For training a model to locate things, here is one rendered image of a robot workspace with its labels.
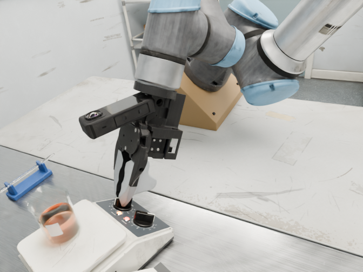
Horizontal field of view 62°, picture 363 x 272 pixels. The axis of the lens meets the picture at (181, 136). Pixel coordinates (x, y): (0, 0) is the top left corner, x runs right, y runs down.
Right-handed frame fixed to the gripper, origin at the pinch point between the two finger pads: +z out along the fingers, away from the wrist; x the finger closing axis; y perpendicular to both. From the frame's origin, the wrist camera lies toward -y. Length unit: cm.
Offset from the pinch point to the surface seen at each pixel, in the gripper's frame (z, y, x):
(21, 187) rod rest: 9.6, -10.9, 24.6
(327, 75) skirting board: -58, 262, 126
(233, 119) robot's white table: -14.7, 36.6, 14.4
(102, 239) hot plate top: 2.0, -5.5, -8.3
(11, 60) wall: -7, -2, 159
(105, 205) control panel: 1.8, -1.9, 0.7
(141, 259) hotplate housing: 5.6, 0.9, -9.6
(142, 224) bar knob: 1.4, 1.7, -6.5
